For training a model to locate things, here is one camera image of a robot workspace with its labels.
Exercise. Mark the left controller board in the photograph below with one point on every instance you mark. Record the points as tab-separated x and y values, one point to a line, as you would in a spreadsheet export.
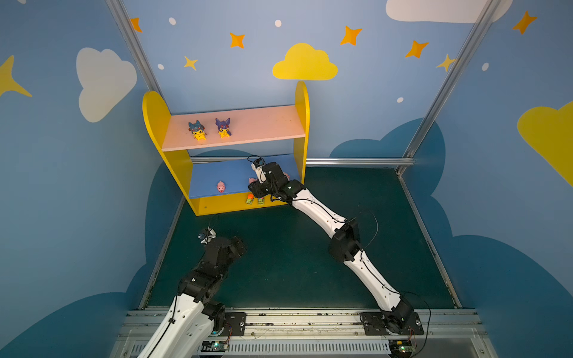
213	347

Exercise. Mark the yellow toy shelf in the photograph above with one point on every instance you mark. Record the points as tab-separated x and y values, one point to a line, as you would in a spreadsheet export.
197	178

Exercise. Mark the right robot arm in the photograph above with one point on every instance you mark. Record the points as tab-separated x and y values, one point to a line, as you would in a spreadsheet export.
345	245

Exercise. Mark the purple creature toy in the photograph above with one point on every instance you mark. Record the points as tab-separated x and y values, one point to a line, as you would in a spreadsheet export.
223	127

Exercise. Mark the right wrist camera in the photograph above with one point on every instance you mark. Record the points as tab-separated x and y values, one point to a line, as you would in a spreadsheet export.
258	168

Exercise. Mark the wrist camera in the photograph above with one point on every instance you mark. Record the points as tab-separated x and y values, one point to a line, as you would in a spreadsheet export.
258	168
206	235

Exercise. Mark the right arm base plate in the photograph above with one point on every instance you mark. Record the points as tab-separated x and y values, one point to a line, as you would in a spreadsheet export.
381	324

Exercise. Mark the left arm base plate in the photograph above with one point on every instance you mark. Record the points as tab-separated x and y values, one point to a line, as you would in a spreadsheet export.
233	325

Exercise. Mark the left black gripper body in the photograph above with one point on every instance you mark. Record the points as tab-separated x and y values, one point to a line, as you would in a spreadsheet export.
213	244

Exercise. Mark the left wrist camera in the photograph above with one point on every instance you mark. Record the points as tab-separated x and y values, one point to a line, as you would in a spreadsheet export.
206	235

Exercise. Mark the orange top toy car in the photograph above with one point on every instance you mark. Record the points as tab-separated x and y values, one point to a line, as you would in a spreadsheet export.
250	199

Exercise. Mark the controller board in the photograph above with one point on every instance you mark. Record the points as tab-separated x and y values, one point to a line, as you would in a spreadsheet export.
213	347
401	349

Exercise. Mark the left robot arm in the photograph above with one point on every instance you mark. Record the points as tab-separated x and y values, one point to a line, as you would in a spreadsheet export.
193	315

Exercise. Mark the right controller board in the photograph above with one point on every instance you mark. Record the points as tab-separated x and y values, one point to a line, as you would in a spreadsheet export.
401	349

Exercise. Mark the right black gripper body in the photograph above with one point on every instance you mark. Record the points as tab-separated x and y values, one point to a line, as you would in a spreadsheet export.
260	186

